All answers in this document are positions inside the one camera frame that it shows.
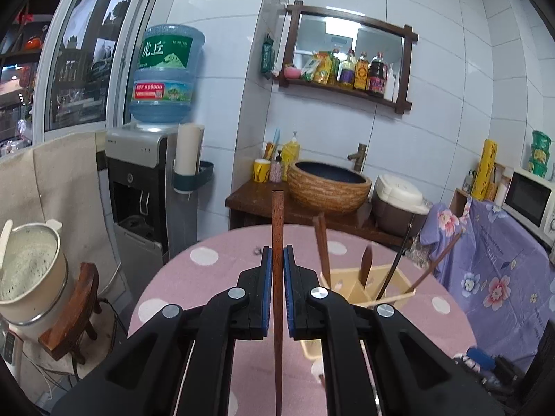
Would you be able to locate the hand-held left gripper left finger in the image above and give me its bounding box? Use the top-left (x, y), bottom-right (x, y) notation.
top-left (51, 246), bottom-right (275, 416)

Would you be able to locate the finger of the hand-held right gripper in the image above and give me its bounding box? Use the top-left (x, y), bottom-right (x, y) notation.
top-left (466, 346), bottom-right (497, 372)

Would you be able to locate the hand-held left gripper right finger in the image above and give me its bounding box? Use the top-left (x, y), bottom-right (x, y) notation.
top-left (283, 246), bottom-right (504, 416)

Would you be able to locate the brown wooden chopstick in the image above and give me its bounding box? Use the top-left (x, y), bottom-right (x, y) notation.
top-left (271, 190), bottom-right (287, 416)
top-left (318, 212), bottom-right (334, 290)
top-left (404, 231), bottom-right (463, 294)

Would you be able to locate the cream plastic utensil holder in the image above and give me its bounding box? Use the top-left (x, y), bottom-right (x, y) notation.
top-left (299, 263), bottom-right (418, 359)

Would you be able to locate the dark thin chopstick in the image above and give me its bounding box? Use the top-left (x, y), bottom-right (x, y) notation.
top-left (375, 220), bottom-right (413, 301)

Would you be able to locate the pink polka dot tablecloth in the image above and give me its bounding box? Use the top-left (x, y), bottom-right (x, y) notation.
top-left (127, 224), bottom-right (478, 416)

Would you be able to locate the purple floral cloth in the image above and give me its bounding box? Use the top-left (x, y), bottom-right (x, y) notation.
top-left (418, 199), bottom-right (555, 374)

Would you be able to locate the dark wooden counter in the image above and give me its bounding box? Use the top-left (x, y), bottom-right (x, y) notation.
top-left (225, 179), bottom-right (413, 249)

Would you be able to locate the woven basin sink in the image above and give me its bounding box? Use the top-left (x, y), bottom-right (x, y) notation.
top-left (287, 160), bottom-right (373, 214)

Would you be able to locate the yellow cup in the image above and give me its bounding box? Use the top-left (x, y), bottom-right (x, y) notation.
top-left (253, 158), bottom-right (272, 183)

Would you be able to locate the teal cup holder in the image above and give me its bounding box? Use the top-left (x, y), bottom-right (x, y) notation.
top-left (173, 160), bottom-right (215, 195)

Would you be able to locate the yellow soap dispenser bottle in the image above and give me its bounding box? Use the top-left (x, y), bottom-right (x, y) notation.
top-left (281, 131), bottom-right (301, 181)

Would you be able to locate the brown white rice cooker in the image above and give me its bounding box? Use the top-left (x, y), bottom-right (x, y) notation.
top-left (372, 174), bottom-right (430, 239)

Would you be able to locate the bronze faucet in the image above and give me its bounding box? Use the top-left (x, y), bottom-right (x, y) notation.
top-left (347, 142), bottom-right (369, 172)

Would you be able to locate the water dispenser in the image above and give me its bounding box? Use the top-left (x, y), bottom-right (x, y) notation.
top-left (105, 122), bottom-right (198, 266)

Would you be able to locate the white microwave oven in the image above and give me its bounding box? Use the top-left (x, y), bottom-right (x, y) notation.
top-left (502, 166), bottom-right (555, 251)

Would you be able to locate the white paper cup stack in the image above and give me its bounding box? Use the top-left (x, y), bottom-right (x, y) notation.
top-left (174, 122), bottom-right (205, 194)

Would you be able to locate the yellow patterned roll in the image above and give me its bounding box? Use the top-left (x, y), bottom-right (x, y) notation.
top-left (471, 139), bottom-right (499, 202)

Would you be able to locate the dark wooden stool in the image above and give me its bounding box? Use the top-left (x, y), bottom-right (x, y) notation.
top-left (37, 262), bottom-right (103, 365)

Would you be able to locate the yellow green food packet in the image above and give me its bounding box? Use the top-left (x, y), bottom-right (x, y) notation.
top-left (301, 51), bottom-right (339, 86)

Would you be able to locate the yellow label bottle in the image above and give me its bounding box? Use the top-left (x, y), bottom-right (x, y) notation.
top-left (354, 51), bottom-right (370, 91)

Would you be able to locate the white slim bottle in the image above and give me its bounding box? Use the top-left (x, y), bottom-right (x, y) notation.
top-left (384, 63), bottom-right (398, 102)

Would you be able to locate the dark soy sauce bottle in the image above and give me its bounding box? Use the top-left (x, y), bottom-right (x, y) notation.
top-left (367, 51), bottom-right (390, 98)

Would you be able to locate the cream cooking pot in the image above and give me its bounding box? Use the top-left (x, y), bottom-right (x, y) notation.
top-left (0, 219), bottom-right (69, 327)

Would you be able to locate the blue water jug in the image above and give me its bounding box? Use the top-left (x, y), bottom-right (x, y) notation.
top-left (128, 25), bottom-right (206, 131)

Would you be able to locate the beige hanging cloth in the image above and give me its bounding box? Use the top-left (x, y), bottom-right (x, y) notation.
top-left (0, 132), bottom-right (131, 301)

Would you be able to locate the wooden framed mirror shelf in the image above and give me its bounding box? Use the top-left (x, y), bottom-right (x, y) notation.
top-left (277, 0), bottom-right (419, 116)

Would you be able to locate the white appliance control panel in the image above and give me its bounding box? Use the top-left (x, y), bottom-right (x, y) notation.
top-left (0, 321), bottom-right (23, 383)

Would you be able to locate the glass door cabinet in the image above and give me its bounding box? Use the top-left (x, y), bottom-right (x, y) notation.
top-left (0, 0), bottom-right (162, 146)

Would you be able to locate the green wall packet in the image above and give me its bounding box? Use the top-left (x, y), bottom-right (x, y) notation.
top-left (259, 34), bottom-right (276, 80)

